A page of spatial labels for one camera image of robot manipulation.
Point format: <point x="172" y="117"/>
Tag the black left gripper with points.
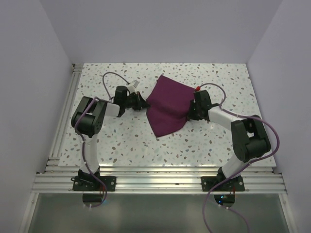
<point x="140" y="102"/>

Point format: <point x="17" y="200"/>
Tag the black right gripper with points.
<point x="191" y="115"/>

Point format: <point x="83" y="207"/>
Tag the purple cloth mat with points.
<point x="169" y="105"/>

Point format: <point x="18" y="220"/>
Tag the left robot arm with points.
<point x="88" y="120"/>

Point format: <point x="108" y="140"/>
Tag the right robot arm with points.
<point x="249" y="138"/>

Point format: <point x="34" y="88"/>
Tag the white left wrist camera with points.
<point x="132" y="86"/>

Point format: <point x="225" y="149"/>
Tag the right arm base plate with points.
<point x="235" y="184"/>

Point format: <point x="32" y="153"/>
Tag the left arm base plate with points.
<point x="94" y="185"/>

